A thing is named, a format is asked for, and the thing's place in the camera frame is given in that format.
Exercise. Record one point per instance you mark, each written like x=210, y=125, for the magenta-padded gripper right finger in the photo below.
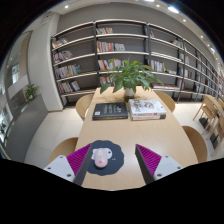
x=166, y=165

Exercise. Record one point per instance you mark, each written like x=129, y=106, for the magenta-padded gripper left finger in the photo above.
x=58, y=166

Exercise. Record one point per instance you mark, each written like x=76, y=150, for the pink computer mouse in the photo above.
x=100, y=158

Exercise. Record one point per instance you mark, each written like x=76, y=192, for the dark cartoon-print mouse pad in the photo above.
x=115, y=160

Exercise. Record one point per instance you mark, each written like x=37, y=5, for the white illustrated thick book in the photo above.
x=146, y=107

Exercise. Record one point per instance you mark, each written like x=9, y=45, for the group of wooden slatted chairs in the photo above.
x=210, y=108

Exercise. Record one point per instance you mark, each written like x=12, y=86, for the black book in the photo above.
x=110, y=111

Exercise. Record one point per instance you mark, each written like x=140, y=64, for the small green ledge plant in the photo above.
x=31, y=92

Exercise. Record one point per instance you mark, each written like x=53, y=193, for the green potted plant white pot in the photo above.
x=131, y=76

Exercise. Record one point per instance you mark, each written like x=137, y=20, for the grey shelf unit with books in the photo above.
x=121, y=35

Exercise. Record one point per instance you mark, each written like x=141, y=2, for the group of ceiling lights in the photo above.
x=173, y=9

